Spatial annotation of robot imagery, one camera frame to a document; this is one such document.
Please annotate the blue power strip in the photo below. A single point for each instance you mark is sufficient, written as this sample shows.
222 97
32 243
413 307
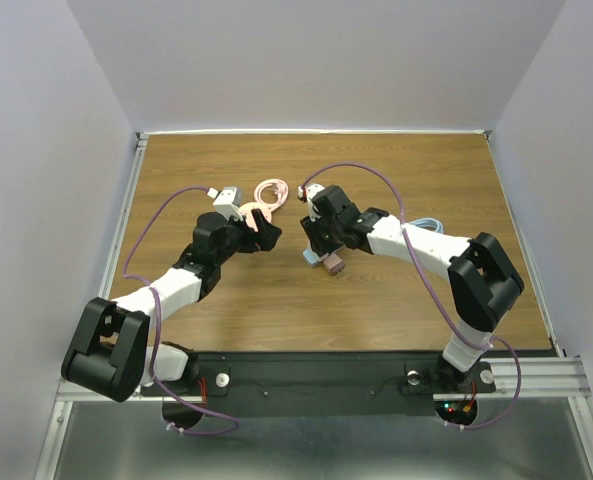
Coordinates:
311 257

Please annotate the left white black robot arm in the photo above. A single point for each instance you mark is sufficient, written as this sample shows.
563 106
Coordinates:
109 353

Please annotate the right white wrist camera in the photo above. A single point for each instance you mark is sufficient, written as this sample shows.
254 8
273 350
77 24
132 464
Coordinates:
306 194

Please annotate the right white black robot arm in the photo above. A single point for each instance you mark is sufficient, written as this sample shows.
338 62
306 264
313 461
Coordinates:
484 283

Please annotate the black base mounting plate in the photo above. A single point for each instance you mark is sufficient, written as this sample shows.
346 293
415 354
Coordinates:
295 384

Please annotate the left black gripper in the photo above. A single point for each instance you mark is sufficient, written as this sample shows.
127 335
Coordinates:
262 240

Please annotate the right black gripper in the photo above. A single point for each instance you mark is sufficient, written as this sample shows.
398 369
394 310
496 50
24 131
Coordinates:
317 245

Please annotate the pink round power strip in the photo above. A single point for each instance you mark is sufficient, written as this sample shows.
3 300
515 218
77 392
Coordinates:
247 211

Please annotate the pink cube adapter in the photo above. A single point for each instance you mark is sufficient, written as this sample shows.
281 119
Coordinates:
334 264

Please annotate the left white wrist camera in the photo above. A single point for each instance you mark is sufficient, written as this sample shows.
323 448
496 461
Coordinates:
227 202

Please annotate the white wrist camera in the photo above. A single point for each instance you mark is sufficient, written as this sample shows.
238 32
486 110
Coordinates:
227 202
306 194

